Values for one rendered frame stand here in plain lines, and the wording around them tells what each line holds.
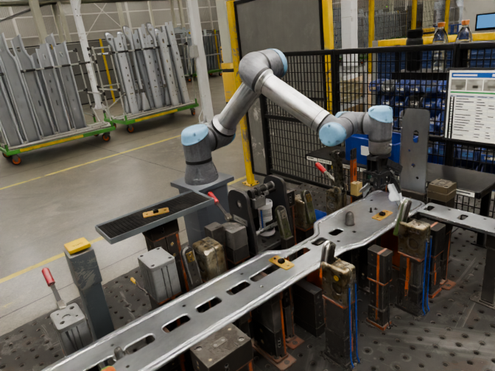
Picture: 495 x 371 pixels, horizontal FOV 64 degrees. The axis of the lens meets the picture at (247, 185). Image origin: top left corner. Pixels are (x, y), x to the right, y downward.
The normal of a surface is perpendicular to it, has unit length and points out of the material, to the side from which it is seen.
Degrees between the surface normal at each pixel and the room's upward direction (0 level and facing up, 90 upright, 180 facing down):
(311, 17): 90
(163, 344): 0
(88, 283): 90
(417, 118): 90
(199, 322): 0
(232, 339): 0
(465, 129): 90
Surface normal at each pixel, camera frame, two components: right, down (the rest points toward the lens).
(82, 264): 0.62, 0.22
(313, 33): -0.71, 0.33
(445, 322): -0.11, -0.93
